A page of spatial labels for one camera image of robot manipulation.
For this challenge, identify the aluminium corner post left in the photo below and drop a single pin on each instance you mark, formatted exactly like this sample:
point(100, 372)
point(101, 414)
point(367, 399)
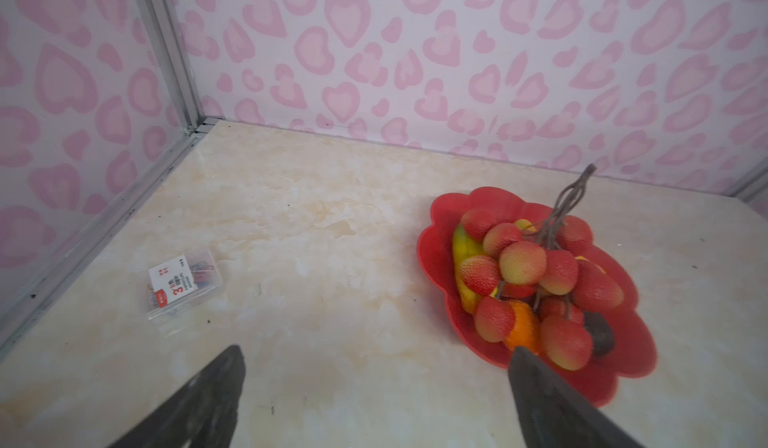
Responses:
point(164, 33)

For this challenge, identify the green yellow fake mango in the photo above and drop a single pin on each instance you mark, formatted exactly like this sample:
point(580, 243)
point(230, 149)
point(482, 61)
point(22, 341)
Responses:
point(463, 248)

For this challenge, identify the red fake lychee bunch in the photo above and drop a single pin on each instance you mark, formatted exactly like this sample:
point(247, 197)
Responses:
point(570, 297)

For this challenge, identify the small clear clip box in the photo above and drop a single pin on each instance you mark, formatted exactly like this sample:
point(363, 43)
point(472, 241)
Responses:
point(181, 283)

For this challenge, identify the small fake orange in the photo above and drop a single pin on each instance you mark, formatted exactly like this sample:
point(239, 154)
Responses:
point(526, 331)

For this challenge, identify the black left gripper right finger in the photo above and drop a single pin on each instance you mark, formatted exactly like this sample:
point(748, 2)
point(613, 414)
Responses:
point(551, 413)

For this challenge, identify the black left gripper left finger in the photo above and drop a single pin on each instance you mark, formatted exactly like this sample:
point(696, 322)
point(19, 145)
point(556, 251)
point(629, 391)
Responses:
point(202, 413)

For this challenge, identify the red flower-shaped fruit bowl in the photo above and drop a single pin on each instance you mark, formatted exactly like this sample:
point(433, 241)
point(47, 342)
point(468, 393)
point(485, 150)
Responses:
point(634, 354)

